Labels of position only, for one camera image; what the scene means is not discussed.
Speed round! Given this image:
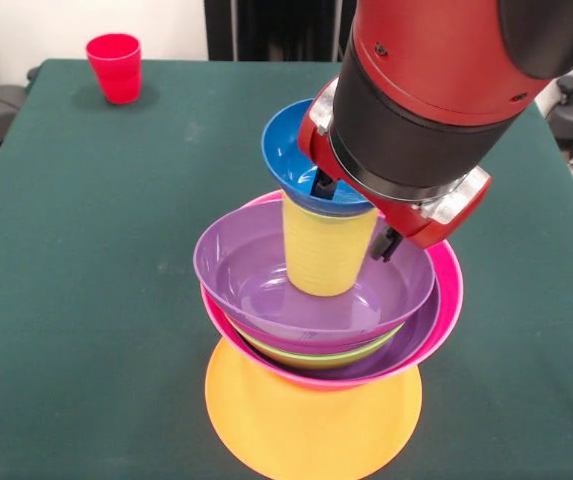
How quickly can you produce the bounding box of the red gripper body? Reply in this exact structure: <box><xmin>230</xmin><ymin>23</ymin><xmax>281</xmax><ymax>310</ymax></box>
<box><xmin>296</xmin><ymin>78</ymin><xmax>494</xmax><ymax>250</ymax></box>

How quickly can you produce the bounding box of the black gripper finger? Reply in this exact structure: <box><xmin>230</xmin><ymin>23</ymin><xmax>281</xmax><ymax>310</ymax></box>
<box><xmin>369</xmin><ymin>225</ymin><xmax>404</xmax><ymax>263</ymax></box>
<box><xmin>310</xmin><ymin>168</ymin><xmax>340</xmax><ymax>201</ymax></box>

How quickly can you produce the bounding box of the blue plastic bowl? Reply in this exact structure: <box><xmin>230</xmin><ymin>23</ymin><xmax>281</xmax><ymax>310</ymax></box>
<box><xmin>260</xmin><ymin>98</ymin><xmax>375</xmax><ymax>217</ymax></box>

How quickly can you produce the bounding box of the large pink plastic bowl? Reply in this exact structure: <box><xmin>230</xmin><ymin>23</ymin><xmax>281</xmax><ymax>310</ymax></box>
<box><xmin>200</xmin><ymin>190</ymin><xmax>465</xmax><ymax>393</ymax></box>

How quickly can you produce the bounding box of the yellow plastic cup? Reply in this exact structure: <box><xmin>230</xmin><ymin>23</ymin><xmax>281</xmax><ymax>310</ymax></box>
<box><xmin>280</xmin><ymin>192</ymin><xmax>380</xmax><ymax>297</ymax></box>

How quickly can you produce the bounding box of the purple plastic bowl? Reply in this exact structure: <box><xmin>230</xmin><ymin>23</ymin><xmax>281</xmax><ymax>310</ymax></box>
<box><xmin>310</xmin><ymin>279</ymin><xmax>442</xmax><ymax>380</ymax></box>
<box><xmin>193</xmin><ymin>202</ymin><xmax>437</xmax><ymax>354</ymax></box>

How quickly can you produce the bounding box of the light green plastic bowl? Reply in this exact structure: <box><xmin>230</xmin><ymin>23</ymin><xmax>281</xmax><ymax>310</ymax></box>
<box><xmin>225</xmin><ymin>319</ymin><xmax>405</xmax><ymax>372</ymax></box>

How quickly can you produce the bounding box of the large orange plastic bowl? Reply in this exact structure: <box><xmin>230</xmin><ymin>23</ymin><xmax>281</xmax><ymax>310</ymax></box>
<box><xmin>204</xmin><ymin>337</ymin><xmax>423</xmax><ymax>480</ymax></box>

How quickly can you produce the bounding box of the red plastic cup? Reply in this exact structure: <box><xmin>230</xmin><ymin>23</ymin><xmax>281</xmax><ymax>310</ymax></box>
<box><xmin>85</xmin><ymin>32</ymin><xmax>143</xmax><ymax>106</ymax></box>

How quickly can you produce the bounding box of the dark green tablecloth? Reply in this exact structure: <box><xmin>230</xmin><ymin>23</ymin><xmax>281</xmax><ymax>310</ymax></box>
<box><xmin>0</xmin><ymin>58</ymin><xmax>573</xmax><ymax>480</ymax></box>

